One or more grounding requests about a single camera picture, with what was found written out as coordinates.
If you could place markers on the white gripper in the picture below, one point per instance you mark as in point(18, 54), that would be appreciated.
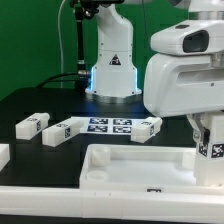
point(186, 75)

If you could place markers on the white desk tabletop tray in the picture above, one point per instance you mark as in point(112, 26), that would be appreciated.
point(152, 169)

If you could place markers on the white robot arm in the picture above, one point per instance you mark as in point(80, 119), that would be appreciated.
point(114, 78)

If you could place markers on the white sheet with markers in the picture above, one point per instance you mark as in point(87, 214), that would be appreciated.
point(107, 126)

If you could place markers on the white left side block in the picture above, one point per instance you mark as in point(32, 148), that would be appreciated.
point(4, 155)

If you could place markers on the black camera stand pole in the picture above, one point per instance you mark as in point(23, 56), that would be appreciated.
point(80, 43)

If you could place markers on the white front rail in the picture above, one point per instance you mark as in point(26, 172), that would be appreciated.
point(59, 202)

